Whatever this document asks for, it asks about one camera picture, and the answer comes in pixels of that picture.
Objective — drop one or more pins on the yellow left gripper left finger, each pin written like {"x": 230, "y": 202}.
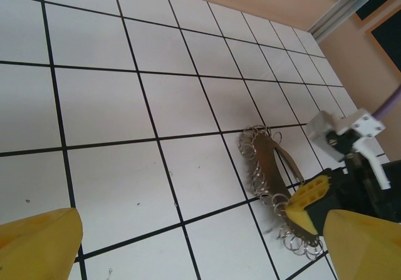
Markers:
{"x": 37, "y": 245}

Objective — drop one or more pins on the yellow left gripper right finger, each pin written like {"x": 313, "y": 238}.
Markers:
{"x": 366, "y": 248}

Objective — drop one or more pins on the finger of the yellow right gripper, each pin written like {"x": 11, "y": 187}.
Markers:
{"x": 305, "y": 209}

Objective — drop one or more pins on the aluminium frame post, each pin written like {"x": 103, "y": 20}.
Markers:
{"x": 344, "y": 4}

